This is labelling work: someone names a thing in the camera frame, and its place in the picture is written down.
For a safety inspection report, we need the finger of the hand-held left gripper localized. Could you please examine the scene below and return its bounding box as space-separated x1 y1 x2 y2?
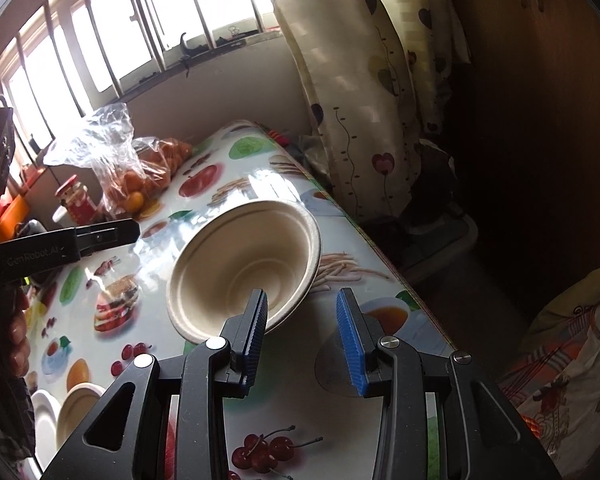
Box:
75 218 142 257

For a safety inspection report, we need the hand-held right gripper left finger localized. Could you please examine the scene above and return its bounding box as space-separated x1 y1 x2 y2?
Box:
40 288 270 480

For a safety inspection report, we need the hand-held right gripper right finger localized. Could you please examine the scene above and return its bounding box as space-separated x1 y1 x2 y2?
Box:
335 287 563 480

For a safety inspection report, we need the beige paper bowl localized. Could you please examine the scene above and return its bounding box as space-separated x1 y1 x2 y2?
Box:
56 382 107 450
166 200 322 346

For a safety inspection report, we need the white foam plate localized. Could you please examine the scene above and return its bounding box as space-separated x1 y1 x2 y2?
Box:
30 389 63 467

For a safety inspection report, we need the person's left forearm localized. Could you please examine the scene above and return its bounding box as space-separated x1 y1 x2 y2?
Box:
0 375 36 466

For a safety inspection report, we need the person's left hand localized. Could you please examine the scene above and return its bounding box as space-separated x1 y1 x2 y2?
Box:
5 282 32 377

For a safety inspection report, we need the red label jar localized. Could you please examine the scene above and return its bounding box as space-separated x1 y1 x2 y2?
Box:
55 174 101 225

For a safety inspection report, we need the orange plastic tray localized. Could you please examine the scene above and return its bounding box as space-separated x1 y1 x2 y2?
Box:
0 192 31 243

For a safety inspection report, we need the plastic bag of oranges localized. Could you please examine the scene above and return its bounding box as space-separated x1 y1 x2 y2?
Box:
44 102 196 221

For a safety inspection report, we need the food printed tablecloth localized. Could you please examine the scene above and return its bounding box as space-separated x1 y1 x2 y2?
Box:
22 119 456 480

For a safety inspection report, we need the red container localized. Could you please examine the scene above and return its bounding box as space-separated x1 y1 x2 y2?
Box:
21 164 47 188

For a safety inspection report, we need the grey plastic bin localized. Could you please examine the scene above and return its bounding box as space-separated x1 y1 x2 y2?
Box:
400 207 481 286

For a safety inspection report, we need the dark cloth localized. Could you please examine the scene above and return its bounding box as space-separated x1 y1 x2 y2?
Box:
407 141 462 217

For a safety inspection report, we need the barred window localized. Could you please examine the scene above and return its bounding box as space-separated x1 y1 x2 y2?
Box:
0 0 291 171

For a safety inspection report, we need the printed blanket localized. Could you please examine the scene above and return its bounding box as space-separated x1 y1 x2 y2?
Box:
497 272 600 466

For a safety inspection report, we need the heart printed curtain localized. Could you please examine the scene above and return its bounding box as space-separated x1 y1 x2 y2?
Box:
252 0 473 221

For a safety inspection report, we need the brown wooden wardrobe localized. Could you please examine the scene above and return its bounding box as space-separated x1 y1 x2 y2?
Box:
442 0 600 321

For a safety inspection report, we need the black window handle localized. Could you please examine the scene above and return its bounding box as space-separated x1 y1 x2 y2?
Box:
177 31 203 80

